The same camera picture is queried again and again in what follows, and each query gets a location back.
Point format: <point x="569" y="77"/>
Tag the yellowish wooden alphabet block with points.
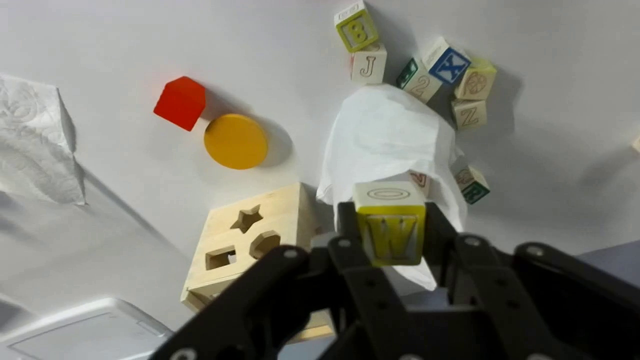
<point x="475" y="81"/>

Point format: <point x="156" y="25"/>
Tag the red wooden pentagon block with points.
<point x="180" y="103"/>

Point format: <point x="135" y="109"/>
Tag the wooden alphabet block letter J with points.
<point x="367" y="64"/>

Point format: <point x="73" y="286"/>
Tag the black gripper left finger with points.
<point x="293" y="293"/>

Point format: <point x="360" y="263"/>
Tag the yellow wooden disc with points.
<point x="234" y="141"/>

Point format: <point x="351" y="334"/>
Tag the wooden alphabet block blue letter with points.
<point x="449" y="63"/>

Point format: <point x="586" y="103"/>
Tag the clear plastic tray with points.
<point x="86" y="331"/>

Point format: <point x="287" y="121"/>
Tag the tan wooden alphabet block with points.
<point x="469" y="115"/>

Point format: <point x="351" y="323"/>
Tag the wooden alphabet block green print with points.
<point x="416" y="81"/>
<point x="472" y="185"/>

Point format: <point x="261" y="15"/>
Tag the yellow-green wooden alphabet block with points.
<point x="355" y="27"/>

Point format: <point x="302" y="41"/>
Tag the white plastic bag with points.
<point x="386" y="141"/>

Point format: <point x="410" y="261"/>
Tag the wooden shape sorter box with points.
<point x="252" y="247"/>

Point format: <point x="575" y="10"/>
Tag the yellow wooden alphabet block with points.
<point x="390" y="222"/>

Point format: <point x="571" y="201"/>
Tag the crumpled clear plastic bag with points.
<point x="37" y="141"/>

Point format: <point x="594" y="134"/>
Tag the wooden alphabet block red print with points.
<point x="420" y="181"/>

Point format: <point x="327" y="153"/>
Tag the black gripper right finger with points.
<point x="533" y="301"/>

